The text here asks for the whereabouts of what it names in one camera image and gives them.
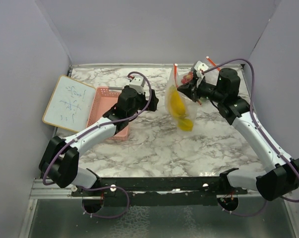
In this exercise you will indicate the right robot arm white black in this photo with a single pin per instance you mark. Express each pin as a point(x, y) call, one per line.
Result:
point(281, 171)

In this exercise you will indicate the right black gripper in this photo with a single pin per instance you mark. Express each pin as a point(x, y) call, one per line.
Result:
point(190, 90)

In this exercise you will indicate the small whiteboard wooden frame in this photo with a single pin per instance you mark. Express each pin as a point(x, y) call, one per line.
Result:
point(70, 104)

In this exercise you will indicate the zip bag with yellow fruit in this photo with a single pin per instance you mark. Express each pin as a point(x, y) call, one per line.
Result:
point(181, 109)

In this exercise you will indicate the aluminium frame rail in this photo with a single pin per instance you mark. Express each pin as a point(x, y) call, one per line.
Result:
point(41, 191)

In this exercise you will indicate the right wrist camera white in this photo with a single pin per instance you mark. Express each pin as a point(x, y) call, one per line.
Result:
point(198, 69)

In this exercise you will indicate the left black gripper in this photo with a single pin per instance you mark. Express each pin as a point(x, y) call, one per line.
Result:
point(152, 106)

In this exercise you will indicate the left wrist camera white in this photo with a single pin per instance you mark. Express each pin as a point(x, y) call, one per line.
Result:
point(136, 83)

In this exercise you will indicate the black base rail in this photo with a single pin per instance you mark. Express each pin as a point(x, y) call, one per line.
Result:
point(161, 191)

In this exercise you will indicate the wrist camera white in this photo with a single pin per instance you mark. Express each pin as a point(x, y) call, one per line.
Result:
point(198, 69)
point(136, 83)

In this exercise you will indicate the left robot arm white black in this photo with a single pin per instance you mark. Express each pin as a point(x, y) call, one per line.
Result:
point(59, 163)

